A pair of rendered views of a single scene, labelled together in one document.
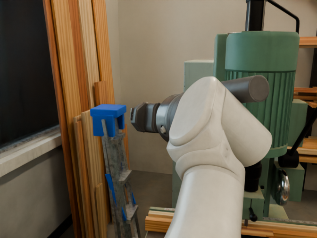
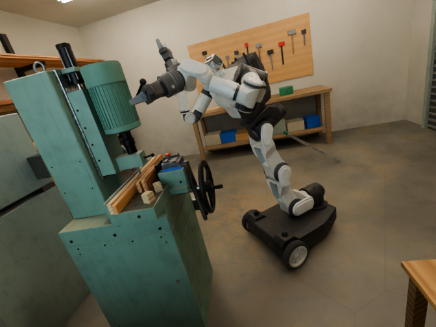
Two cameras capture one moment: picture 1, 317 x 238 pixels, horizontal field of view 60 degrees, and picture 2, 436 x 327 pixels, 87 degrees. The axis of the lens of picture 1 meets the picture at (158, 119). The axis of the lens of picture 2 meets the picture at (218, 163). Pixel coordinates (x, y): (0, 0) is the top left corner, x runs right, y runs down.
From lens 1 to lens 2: 0.99 m
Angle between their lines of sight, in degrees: 87
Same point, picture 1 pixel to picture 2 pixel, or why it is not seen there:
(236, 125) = not seen: hidden behind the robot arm
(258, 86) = not seen: hidden behind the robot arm
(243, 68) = (115, 80)
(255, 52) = (117, 71)
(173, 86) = not seen: outside the picture
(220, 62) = (58, 92)
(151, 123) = (162, 88)
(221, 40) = (51, 76)
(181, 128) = (202, 69)
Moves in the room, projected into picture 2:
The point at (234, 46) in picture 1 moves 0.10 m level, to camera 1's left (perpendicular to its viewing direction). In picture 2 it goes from (104, 69) to (95, 67)
